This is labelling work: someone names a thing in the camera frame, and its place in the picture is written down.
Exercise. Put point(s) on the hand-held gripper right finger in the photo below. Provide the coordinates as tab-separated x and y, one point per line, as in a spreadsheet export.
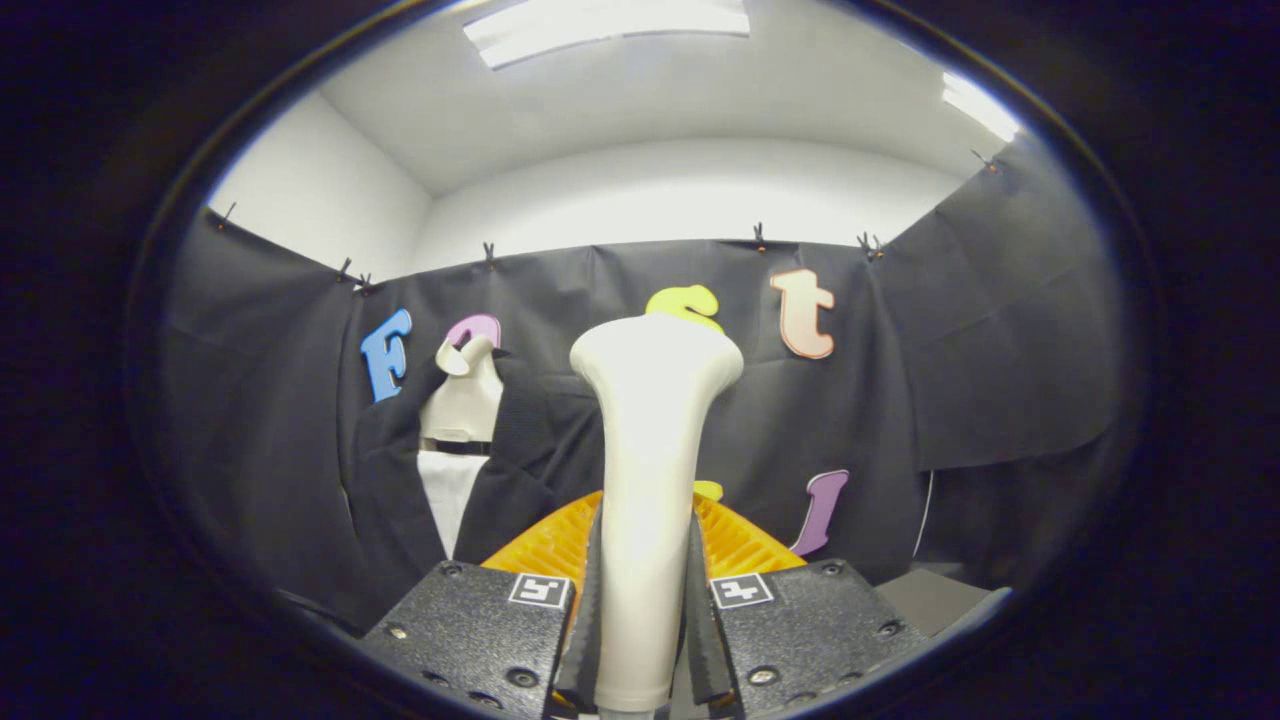
702	650

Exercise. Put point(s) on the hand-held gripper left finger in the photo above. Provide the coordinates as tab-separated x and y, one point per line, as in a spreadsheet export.
590	640

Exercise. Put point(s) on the black suit jacket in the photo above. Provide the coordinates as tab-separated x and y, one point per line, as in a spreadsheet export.
520	470

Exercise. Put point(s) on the white garment steamer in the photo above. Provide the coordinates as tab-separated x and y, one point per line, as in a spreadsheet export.
650	450

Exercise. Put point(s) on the grey cabinet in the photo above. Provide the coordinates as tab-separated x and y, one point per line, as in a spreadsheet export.
930	600

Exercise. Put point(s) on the cream mannequin neck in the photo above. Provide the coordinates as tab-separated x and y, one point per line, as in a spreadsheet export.
465	405

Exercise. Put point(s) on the row of small black clips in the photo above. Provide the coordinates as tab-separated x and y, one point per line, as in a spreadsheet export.
759	237

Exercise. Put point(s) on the small ceiling light panel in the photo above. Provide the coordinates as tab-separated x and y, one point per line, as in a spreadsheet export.
980	105

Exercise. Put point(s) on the large ceiling light panel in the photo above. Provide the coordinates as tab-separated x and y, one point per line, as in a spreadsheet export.
600	25

